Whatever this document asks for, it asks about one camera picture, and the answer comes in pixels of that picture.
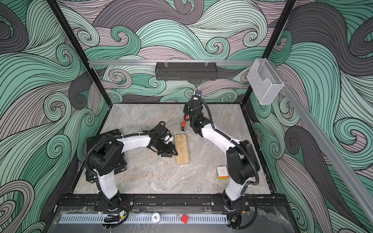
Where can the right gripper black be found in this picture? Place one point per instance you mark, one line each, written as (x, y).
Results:
(187, 107)

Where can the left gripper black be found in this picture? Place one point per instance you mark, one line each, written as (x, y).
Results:
(170, 147)

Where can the wooden block with nails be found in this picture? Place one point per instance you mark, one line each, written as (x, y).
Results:
(182, 149)

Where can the claw hammer red black handle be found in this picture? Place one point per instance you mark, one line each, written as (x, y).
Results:
(184, 122)

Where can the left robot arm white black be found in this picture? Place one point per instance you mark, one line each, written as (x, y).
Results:
(106, 183)

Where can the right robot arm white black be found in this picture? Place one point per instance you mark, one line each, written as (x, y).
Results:
(242, 163)

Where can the colourful puzzle cube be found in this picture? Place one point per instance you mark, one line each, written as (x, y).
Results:
(222, 173)

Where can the small red cube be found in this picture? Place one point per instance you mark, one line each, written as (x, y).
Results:
(185, 219)

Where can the black case on table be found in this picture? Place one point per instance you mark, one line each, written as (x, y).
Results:
(106, 155)

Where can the black perforated wall shelf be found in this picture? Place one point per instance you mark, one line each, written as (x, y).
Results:
(189, 71)

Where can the clear plastic wall bin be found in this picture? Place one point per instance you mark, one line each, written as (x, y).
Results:
(265, 80)

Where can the aluminium rail back wall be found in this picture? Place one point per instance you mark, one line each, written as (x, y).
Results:
(133, 62)

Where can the aluminium rail wall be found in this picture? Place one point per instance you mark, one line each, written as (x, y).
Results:
(349, 177)
(133, 62)

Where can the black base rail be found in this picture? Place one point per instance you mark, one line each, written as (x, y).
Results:
(206, 202)

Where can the white slotted cable duct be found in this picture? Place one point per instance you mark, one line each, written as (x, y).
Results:
(145, 219)

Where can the aluminium rail right wall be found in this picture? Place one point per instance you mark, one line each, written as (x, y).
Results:
(349, 177)

